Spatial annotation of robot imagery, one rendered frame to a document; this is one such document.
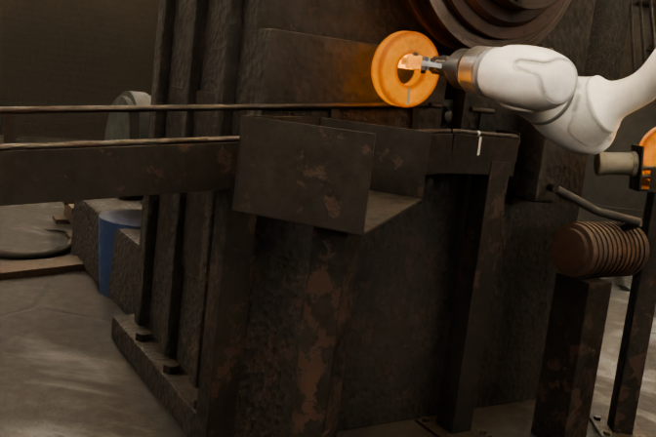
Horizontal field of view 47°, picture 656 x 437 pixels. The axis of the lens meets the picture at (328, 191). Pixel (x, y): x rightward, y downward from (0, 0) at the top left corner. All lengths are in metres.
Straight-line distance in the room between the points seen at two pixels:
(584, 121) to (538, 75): 0.15
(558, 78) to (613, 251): 0.66
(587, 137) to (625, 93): 0.10
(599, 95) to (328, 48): 0.54
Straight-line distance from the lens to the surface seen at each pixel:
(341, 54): 1.56
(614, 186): 4.33
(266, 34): 1.50
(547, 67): 1.24
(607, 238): 1.80
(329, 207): 1.02
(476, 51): 1.36
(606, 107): 1.35
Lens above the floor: 0.78
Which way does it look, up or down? 8 degrees down
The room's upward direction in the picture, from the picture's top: 7 degrees clockwise
